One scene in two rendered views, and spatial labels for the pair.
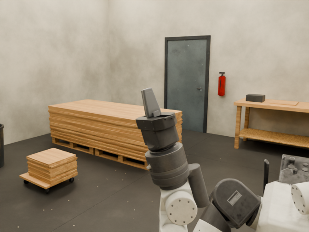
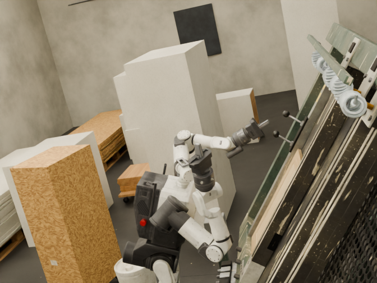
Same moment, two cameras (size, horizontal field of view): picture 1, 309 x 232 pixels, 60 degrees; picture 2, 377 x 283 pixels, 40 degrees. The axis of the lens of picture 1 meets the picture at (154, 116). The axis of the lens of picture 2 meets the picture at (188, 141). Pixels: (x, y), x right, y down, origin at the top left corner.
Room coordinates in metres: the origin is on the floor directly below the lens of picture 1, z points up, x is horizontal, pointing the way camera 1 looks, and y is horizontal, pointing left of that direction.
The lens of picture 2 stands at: (1.22, 1.92, 2.21)
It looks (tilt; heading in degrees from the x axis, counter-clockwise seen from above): 15 degrees down; 252
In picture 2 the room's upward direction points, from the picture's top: 13 degrees counter-clockwise
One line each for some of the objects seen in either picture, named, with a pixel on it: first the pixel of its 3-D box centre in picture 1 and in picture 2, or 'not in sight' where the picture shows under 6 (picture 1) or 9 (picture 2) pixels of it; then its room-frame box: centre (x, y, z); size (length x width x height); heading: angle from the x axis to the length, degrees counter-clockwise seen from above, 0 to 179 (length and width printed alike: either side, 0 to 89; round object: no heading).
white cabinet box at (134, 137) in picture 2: not in sight; (159, 144); (-0.54, -4.90, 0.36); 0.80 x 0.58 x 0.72; 56
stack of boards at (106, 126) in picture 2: not in sight; (102, 138); (-0.09, -6.90, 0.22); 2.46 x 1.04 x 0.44; 56
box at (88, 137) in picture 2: not in sight; (62, 186); (0.94, -3.98, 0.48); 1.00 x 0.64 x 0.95; 56
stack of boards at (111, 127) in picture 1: (112, 128); not in sight; (4.94, 0.80, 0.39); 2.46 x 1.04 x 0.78; 56
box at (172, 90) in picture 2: not in sight; (185, 134); (-0.35, -3.03, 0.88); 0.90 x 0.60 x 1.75; 56
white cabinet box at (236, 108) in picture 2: not in sight; (236, 117); (-1.82, -5.00, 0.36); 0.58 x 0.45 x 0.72; 146
